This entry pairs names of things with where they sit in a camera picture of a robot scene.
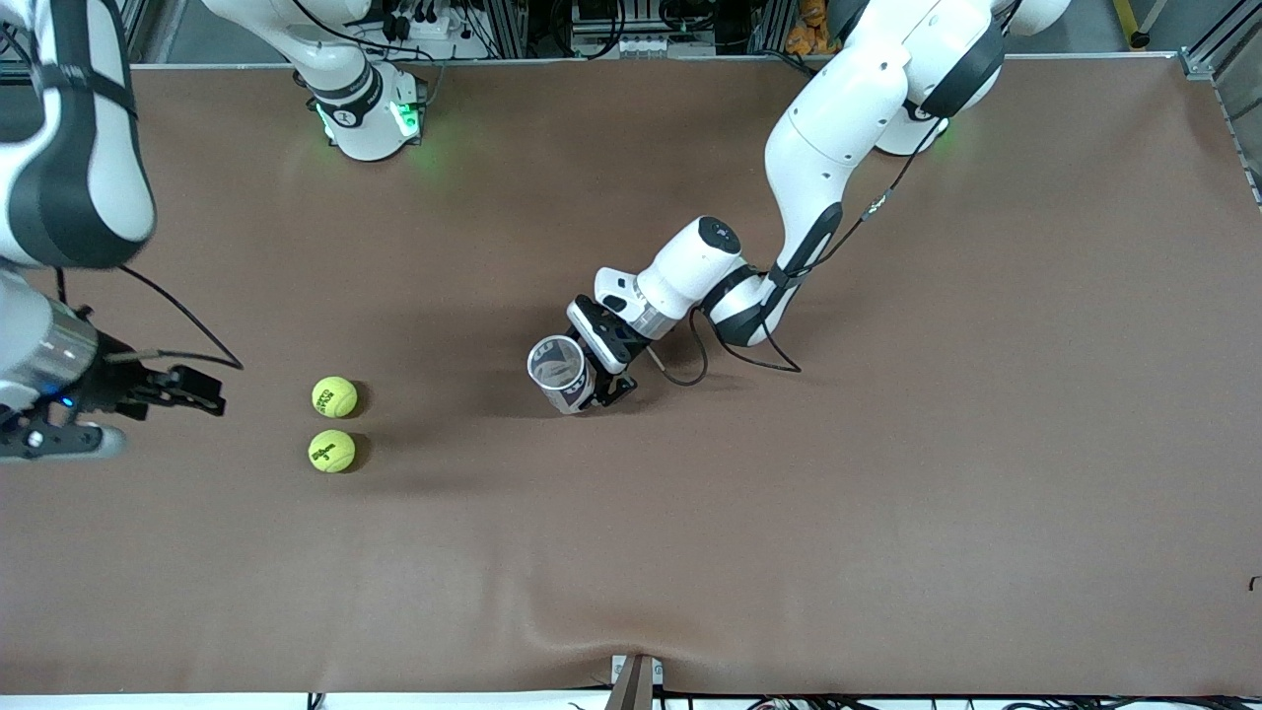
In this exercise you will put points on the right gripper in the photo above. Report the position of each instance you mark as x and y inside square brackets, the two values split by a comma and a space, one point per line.
[110, 386]

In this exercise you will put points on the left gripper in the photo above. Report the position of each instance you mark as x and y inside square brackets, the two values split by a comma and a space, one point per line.
[613, 346]

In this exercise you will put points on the clear Wilson tennis ball can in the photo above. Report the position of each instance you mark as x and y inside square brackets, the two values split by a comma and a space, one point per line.
[570, 394]

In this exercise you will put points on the yellow Roland Garros tennis ball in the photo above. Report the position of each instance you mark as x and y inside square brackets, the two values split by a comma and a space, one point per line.
[334, 396]

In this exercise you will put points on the yellow Wilson tennis ball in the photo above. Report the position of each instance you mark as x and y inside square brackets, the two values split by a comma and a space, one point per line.
[332, 451]

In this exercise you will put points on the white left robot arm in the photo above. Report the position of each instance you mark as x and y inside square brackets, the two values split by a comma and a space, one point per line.
[838, 128]

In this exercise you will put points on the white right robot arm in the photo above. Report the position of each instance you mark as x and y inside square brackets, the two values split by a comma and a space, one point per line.
[89, 187]

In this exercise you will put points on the brown table mat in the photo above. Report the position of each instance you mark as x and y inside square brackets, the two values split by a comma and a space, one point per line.
[631, 542]

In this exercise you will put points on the white power strip black plugs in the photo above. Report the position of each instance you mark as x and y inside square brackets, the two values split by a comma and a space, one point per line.
[434, 25]

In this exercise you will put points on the bag of orange items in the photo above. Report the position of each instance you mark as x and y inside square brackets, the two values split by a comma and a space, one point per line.
[806, 35]

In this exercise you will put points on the yellow stick black base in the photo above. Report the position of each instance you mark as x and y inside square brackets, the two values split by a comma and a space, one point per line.
[1127, 15]

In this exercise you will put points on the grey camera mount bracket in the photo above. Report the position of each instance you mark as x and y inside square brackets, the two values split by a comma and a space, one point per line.
[636, 685]

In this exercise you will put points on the aluminium frame extrusion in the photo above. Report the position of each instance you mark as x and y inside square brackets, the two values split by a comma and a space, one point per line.
[143, 30]
[1208, 61]

